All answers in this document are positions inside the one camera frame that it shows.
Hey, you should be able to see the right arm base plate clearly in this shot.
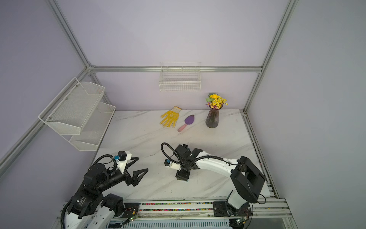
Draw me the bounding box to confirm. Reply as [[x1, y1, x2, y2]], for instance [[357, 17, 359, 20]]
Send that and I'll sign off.
[[213, 201, 252, 217]]

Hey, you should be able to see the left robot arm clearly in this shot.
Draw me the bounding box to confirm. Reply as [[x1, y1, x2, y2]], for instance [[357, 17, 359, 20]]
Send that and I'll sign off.
[[60, 151, 149, 229]]

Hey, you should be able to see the dark glass vase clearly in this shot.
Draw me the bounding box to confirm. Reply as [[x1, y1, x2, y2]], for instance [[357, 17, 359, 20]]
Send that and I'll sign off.
[[205, 108, 220, 128]]

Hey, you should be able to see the aluminium front rail frame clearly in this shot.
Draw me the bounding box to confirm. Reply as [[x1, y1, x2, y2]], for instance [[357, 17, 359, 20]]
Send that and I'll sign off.
[[53, 198, 297, 229]]

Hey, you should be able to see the yellow flower bouquet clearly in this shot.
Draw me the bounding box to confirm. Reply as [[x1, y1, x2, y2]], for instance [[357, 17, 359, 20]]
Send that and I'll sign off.
[[206, 93, 228, 110]]

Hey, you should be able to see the white two-tier mesh shelf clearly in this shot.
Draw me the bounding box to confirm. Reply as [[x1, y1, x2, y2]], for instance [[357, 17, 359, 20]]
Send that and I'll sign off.
[[38, 78, 115, 151]]

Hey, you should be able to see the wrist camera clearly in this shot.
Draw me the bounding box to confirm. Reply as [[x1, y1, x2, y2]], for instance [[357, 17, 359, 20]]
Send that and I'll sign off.
[[114, 151, 132, 174], [164, 159, 181, 171]]

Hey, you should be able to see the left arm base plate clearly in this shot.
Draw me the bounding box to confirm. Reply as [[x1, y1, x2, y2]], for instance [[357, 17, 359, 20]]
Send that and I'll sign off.
[[120, 202, 140, 219]]

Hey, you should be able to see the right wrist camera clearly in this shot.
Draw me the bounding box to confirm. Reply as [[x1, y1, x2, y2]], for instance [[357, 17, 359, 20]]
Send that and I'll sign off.
[[164, 159, 181, 171]]

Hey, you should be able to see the yellow work glove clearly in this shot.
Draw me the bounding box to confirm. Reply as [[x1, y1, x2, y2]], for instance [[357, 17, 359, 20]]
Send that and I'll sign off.
[[160, 106, 182, 128]]

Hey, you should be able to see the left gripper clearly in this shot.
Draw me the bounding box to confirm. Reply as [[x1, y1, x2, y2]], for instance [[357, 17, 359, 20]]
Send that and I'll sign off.
[[99, 158, 148, 193]]

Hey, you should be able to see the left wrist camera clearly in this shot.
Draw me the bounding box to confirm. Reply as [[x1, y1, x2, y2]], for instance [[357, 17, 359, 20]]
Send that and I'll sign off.
[[114, 151, 132, 174]]

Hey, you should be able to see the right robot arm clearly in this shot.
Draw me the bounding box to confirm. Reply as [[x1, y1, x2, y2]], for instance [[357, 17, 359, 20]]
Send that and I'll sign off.
[[161, 142, 266, 217]]

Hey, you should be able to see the purple pink trowel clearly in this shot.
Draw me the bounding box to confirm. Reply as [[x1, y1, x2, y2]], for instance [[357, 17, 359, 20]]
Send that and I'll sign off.
[[177, 114, 194, 132]]

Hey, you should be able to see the white wire wall basket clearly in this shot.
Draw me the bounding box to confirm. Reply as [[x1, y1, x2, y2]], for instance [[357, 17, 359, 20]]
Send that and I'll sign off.
[[159, 62, 202, 92]]

